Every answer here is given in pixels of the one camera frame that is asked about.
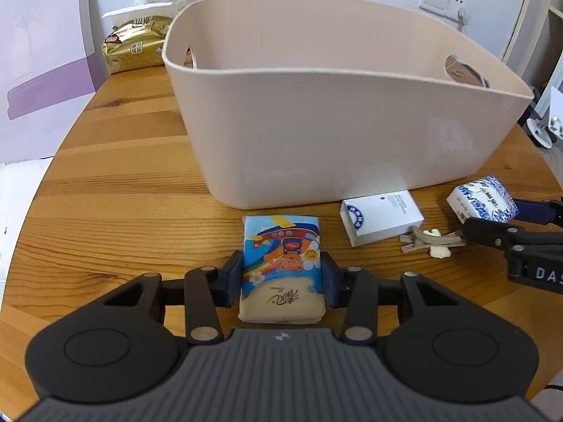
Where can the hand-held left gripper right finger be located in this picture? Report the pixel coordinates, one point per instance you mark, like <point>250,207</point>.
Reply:
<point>330,283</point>

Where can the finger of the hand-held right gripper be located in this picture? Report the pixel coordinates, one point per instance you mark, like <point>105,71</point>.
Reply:
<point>534,211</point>
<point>492,231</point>

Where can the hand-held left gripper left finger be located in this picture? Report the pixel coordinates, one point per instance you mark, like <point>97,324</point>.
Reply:
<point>232,279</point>

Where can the blue white patterned box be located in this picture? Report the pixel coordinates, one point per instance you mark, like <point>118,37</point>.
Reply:
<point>481,198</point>

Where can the cartoon print tissue pack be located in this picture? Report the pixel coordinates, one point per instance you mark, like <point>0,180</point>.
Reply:
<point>281,268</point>

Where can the beige plastic basket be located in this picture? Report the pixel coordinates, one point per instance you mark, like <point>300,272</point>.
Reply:
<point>334,140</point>

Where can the white box with round logo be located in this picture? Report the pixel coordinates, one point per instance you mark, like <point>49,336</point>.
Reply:
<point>381,217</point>

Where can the gold snack bag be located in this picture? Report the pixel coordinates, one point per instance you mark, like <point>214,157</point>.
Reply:
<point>134,46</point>

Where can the white paper sheet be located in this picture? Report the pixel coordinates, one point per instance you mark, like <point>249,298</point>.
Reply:
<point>145,9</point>

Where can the white and purple board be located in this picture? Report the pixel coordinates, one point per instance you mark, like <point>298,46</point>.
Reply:
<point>44,52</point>

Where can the wooden door frame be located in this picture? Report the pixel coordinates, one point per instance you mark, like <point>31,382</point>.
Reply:
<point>525,17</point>

